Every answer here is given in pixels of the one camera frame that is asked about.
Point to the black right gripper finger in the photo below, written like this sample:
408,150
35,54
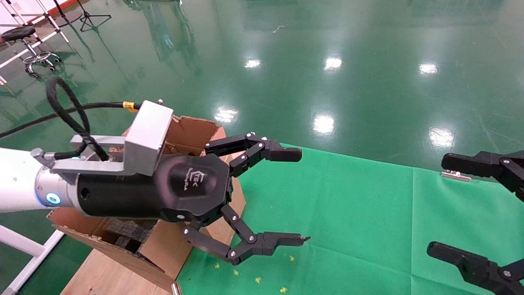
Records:
491,164
475,266

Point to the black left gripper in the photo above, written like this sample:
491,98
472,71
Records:
188,192

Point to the large open cardboard carton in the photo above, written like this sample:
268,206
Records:
161,250

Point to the green table cloth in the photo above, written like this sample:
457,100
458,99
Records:
348,221

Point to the black foam block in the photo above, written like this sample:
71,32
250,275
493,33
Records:
131,231

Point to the black tripod stand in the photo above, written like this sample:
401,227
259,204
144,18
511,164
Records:
88,17

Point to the black round stool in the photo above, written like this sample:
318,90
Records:
18,33

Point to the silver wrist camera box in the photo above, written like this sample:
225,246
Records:
145,135

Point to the white table leg frame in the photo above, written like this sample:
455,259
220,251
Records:
24,250

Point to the white metal frame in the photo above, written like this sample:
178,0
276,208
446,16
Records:
49,20

